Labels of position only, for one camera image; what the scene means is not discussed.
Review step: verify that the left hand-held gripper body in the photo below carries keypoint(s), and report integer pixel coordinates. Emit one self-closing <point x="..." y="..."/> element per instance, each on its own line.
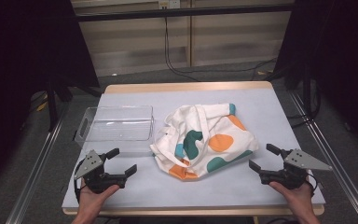
<point x="90" y="165"/>

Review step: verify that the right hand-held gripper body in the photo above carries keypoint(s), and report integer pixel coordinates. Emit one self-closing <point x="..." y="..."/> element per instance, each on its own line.
<point x="301" y="160"/>

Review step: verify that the white tote bag coloured blobs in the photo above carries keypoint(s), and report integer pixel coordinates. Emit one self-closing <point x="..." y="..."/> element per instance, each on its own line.
<point x="211" y="130"/>

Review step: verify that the person's left hand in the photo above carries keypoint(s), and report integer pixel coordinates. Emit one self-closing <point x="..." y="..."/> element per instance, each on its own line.
<point x="91" y="202"/>

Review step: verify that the person's right hand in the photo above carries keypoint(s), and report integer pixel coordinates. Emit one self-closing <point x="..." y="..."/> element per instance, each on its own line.
<point x="300" y="199"/>

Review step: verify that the clear plastic bin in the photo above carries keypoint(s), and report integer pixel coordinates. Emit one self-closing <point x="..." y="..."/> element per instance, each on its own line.
<point x="118" y="130"/>

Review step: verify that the pale blue table mat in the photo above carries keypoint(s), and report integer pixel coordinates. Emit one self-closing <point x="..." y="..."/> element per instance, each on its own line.
<point x="199" y="193"/>

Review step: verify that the black metal stand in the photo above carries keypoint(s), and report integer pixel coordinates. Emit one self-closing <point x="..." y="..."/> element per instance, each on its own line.
<point x="307" y="93"/>
<point x="52" y="102"/>

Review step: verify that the black curtain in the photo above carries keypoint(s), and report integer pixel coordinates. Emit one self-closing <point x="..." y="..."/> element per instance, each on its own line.
<point x="338" y="46"/>
<point x="18" y="62"/>

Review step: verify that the black horizontal bar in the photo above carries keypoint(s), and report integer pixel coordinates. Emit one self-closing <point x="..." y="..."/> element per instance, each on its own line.
<point x="183" y="13"/>

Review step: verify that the metal floor rail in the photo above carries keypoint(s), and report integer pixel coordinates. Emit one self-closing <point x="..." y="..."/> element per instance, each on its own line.
<point x="332" y="161"/>
<point x="37" y="168"/>

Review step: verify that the white wall socket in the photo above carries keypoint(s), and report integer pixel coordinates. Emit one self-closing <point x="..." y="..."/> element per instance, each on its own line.
<point x="169" y="3"/>

